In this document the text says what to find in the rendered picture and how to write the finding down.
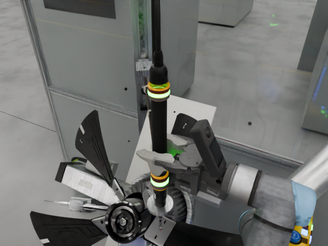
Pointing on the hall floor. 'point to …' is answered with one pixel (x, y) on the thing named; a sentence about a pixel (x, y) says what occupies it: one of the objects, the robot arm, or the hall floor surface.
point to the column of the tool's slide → (140, 50)
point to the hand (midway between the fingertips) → (149, 142)
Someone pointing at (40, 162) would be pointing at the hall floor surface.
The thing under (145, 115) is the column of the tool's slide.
